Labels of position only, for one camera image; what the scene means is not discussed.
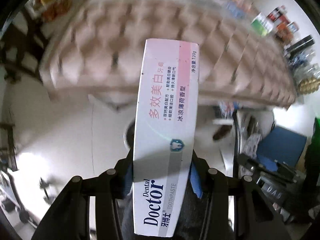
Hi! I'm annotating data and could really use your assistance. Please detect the white pink toothpaste box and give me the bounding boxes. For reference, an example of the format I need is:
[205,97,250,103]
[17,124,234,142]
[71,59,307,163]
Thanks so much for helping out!
[132,38,200,238]

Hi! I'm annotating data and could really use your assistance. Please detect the gold foil balls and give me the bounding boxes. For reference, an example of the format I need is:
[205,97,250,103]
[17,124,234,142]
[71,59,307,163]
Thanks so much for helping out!
[297,77,320,95]

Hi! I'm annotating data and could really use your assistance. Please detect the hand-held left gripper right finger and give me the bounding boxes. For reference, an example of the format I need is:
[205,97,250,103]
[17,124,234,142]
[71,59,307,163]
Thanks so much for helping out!
[189,152,292,240]

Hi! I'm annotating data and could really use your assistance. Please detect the orange blue packets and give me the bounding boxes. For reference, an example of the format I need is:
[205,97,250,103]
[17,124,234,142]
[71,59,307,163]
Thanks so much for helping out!
[274,21,300,41]

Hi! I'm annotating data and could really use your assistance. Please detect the blue flat box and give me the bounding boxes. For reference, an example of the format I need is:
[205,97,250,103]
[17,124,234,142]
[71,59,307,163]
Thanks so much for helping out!
[256,127,308,173]

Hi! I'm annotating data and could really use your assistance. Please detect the brown small item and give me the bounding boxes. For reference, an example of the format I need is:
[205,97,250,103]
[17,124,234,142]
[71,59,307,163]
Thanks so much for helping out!
[212,126,232,141]

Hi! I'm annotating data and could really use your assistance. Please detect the red black cans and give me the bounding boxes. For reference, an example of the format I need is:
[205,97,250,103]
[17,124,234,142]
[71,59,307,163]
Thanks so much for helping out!
[266,5,288,22]

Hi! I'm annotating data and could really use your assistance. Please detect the orange snack packets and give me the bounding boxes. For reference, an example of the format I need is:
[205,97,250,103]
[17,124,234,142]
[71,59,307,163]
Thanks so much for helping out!
[39,0,73,22]

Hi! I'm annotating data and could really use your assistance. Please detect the dark wooden rack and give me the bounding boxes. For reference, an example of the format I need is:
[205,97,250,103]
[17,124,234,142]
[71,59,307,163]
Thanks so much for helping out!
[0,4,52,82]

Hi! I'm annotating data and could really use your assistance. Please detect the green item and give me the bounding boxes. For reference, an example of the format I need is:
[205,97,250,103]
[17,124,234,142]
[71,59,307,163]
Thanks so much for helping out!
[313,116,320,141]

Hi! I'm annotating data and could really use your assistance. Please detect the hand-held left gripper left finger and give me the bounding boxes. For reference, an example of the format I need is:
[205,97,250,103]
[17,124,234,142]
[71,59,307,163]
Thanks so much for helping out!
[32,149,134,240]

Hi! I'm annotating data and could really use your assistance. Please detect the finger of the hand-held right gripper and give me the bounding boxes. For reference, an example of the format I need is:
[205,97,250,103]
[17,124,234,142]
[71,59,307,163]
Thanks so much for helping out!
[237,153,263,173]

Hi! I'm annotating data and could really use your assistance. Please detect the green white bottle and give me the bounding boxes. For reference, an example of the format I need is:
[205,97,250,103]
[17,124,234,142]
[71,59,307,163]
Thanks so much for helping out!
[251,12,274,37]

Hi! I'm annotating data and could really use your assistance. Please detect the white plastic bag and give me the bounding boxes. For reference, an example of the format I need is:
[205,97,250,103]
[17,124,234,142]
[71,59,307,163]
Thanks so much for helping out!
[236,109,276,157]

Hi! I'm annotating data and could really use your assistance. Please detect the beige tufted sofa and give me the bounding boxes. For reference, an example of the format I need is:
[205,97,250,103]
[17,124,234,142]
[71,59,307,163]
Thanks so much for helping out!
[38,0,300,106]

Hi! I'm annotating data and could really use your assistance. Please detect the long black box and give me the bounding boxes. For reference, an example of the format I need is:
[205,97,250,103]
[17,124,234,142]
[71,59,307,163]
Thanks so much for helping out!
[284,34,315,58]

